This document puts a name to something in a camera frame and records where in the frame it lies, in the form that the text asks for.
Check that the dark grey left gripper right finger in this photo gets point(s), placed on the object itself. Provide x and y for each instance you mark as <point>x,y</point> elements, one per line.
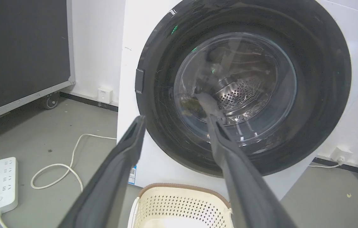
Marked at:
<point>245,190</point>

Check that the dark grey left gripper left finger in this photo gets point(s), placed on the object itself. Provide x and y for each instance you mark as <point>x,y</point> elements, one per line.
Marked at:
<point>109,180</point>

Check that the black round washing machine door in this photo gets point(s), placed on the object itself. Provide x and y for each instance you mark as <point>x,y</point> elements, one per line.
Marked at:
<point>242,85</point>

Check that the white washing machine body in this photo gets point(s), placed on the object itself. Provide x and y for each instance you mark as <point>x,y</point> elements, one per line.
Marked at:
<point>340,104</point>

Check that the blue QR code sticker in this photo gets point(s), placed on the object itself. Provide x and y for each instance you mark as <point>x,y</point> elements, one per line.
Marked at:
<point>131,174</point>

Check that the cream perforated laundry basket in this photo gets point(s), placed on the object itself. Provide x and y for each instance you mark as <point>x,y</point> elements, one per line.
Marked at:
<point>179,207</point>

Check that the grey caster wheel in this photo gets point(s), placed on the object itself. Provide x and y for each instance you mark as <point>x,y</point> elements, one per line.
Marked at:
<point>51,100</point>

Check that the black flight case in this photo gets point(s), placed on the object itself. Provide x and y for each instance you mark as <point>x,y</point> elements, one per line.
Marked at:
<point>20,53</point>

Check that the white wall socket box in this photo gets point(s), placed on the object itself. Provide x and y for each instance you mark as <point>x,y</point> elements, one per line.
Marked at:
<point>105,95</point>

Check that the white wall plug adapter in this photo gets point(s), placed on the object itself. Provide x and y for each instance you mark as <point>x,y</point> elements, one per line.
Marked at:
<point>341,154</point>

